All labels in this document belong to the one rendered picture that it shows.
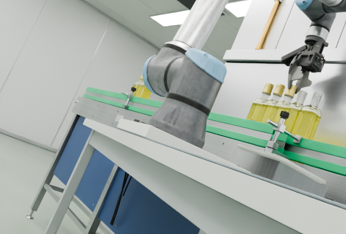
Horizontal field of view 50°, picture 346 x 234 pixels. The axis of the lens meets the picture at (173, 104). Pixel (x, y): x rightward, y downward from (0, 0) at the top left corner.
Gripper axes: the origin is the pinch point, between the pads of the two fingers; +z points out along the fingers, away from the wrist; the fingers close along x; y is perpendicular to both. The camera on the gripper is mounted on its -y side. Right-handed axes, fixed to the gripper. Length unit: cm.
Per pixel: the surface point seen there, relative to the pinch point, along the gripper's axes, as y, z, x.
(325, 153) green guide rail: 25.2, 21.9, -3.8
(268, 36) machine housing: -39, -32, 15
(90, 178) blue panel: -97, 70, -15
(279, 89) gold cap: -4.4, 1.5, -1.0
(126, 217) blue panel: -48, 73, -14
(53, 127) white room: -583, 74, 104
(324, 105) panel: 7.0, 0.8, 12.2
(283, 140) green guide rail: 10.6, 21.5, -6.1
